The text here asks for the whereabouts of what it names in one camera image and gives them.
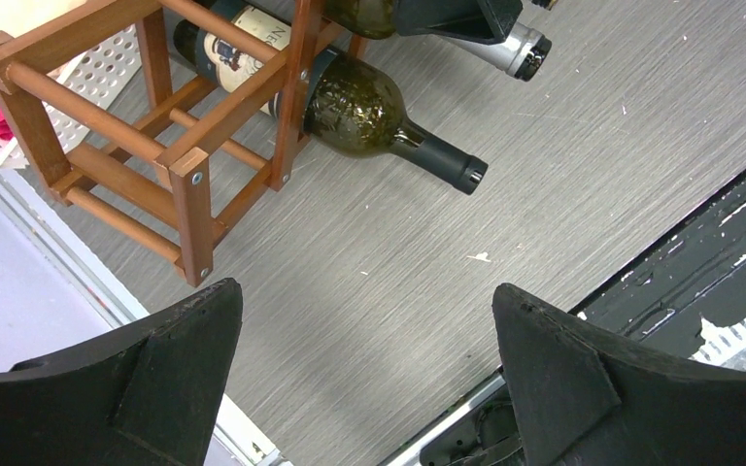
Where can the dark wine bottle silver cap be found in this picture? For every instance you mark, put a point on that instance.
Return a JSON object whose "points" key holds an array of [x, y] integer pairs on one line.
{"points": [[520, 56]]}

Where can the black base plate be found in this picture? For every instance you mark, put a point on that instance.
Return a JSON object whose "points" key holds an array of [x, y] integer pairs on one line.
{"points": [[685, 296]]}

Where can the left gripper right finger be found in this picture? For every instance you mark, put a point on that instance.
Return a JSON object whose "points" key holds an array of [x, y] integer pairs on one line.
{"points": [[585, 396]]}

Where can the beige folded cloth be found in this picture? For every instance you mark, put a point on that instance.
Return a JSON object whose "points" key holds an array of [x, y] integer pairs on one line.
{"points": [[20, 16]]}

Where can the brown wooden wine rack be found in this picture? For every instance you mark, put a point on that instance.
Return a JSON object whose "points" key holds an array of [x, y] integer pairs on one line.
{"points": [[174, 183]]}

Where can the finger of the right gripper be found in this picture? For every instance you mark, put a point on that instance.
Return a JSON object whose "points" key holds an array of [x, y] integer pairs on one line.
{"points": [[486, 22]]}

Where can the dark wine bottle black neck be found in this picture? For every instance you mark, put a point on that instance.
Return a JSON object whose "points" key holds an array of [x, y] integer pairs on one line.
{"points": [[350, 106]]}

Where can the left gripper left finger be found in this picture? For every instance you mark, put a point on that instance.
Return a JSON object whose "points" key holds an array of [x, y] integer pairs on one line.
{"points": [[146, 393]]}

